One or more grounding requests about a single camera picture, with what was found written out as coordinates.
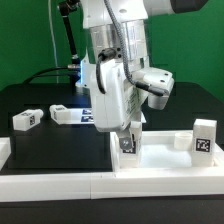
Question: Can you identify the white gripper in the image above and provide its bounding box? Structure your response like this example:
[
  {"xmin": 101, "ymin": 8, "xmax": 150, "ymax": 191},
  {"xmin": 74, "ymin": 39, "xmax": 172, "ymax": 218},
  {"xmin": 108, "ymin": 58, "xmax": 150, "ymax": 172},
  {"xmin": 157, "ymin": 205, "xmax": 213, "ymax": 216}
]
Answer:
[{"xmin": 90, "ymin": 60, "xmax": 148, "ymax": 150}]

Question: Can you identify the white square tabletop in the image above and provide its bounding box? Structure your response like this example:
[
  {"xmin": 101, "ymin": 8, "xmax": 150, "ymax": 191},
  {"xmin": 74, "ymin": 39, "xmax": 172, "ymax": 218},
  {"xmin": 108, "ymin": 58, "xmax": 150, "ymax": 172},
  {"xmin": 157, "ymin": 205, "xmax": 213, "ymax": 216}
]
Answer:
[{"xmin": 109, "ymin": 130, "xmax": 224, "ymax": 173}]

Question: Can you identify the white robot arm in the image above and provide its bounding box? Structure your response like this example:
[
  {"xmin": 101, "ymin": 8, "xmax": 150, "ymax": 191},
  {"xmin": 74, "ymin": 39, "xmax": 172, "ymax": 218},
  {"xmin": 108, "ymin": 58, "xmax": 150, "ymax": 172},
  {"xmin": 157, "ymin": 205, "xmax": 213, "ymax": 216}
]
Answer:
[{"xmin": 80, "ymin": 0, "xmax": 208, "ymax": 154}]

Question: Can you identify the white sheet with fiducial markers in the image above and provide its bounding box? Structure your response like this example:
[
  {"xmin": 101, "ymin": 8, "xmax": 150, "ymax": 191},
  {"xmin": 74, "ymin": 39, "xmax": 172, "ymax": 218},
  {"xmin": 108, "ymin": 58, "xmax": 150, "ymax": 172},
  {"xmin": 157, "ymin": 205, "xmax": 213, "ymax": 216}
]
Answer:
[{"xmin": 63, "ymin": 107, "xmax": 147, "ymax": 125}]

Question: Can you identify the white front fence bar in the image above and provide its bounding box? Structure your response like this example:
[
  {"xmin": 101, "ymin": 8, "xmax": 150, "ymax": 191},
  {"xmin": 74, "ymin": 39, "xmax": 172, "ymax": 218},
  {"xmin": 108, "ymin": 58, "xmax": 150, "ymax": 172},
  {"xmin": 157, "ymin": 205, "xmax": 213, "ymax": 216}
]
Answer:
[{"xmin": 0, "ymin": 167, "xmax": 224, "ymax": 202}]

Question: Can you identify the white fence bar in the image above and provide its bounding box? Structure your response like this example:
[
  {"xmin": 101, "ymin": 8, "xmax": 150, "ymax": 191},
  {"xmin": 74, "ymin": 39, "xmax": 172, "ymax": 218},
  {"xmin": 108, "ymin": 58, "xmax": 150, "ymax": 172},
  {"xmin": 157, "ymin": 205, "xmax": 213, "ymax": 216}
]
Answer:
[
  {"xmin": 0, "ymin": 138, "xmax": 11, "ymax": 170},
  {"xmin": 0, "ymin": 167, "xmax": 224, "ymax": 202}
]

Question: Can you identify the white left fence bar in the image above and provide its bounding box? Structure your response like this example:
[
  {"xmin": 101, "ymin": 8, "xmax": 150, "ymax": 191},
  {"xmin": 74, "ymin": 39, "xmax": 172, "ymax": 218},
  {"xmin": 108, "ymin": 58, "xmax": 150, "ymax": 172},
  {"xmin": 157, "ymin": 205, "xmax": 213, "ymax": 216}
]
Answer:
[{"xmin": 0, "ymin": 138, "xmax": 11, "ymax": 170}]

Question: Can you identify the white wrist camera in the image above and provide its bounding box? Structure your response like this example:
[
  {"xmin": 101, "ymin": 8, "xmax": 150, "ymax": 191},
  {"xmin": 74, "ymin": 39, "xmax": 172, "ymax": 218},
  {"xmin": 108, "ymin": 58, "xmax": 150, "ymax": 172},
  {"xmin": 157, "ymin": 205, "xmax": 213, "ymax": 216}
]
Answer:
[{"xmin": 134, "ymin": 67, "xmax": 174, "ymax": 110}]

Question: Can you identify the black cable on table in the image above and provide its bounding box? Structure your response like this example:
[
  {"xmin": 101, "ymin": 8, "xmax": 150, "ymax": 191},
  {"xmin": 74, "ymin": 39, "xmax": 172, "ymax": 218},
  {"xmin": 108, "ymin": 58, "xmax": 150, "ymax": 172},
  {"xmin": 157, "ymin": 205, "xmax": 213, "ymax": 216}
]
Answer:
[{"xmin": 22, "ymin": 66, "xmax": 80, "ymax": 84}]

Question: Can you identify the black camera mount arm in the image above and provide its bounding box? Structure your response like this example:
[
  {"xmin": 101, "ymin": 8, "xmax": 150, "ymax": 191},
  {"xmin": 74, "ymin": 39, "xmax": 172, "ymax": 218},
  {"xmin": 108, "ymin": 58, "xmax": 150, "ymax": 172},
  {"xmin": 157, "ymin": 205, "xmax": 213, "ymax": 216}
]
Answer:
[{"xmin": 58, "ymin": 0, "xmax": 80, "ymax": 63}]

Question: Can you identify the white hanging cable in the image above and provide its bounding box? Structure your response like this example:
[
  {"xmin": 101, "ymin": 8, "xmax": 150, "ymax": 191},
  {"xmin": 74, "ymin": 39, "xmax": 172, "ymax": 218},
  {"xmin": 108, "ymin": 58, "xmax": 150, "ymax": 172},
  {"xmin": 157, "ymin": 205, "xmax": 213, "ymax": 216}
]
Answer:
[{"xmin": 47, "ymin": 0, "xmax": 60, "ymax": 84}]

